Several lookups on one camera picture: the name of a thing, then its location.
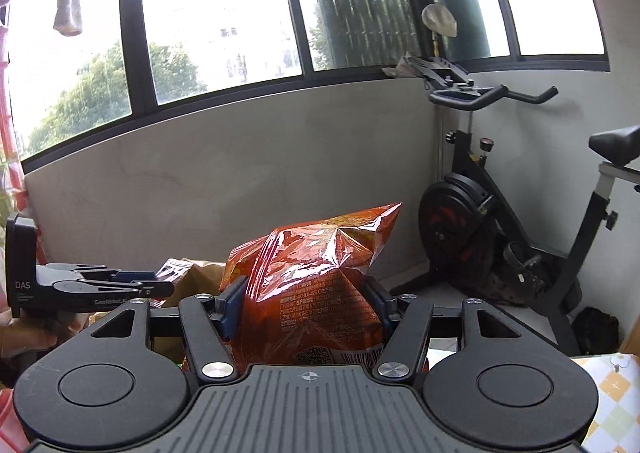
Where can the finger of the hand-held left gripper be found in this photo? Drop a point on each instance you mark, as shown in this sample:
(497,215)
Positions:
(132,276)
(157,289)

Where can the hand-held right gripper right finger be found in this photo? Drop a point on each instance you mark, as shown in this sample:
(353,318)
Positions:
(381,309)

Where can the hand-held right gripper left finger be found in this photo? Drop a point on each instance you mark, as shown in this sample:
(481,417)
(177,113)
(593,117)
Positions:
(235,307)

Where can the orange snack packet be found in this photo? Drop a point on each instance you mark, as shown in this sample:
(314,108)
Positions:
(310,283)

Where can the person's left hand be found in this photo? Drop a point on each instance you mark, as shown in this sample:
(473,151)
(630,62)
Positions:
(30,338)

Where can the black exercise bike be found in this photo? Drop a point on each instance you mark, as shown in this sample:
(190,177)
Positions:
(450,213)

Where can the black bag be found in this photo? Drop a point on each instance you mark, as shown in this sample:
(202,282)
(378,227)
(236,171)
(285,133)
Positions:
(595,330)

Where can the beige cloth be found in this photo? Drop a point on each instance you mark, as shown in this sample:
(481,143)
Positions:
(395,70)

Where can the black folding rack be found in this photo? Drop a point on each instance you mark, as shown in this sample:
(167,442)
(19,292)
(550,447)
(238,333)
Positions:
(440,70)

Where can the checkered tablecloth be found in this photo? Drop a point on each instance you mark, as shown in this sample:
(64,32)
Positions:
(615,393)

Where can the wooden panel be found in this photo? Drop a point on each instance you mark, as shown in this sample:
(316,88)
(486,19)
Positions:
(631,345)

